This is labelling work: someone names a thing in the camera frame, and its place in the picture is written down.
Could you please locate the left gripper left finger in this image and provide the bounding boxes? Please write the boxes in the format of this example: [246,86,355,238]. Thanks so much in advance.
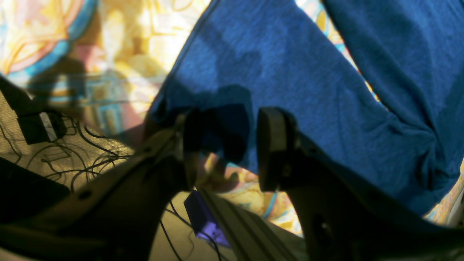
[1,109,202,261]

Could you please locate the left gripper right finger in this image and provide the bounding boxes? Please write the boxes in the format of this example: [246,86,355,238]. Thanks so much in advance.
[256,107,463,261]

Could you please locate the blue long-sleeve T-shirt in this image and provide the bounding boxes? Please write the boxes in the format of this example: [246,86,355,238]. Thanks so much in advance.
[149,0,464,215]

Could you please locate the purple box on floor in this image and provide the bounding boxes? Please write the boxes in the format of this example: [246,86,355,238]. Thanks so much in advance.
[184,190,231,248]

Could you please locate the black power adapter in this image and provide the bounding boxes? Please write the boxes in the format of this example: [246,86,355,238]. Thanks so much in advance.
[0,78,67,145]

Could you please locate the patterned tile tablecloth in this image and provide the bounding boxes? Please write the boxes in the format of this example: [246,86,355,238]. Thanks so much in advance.
[0,0,464,236]

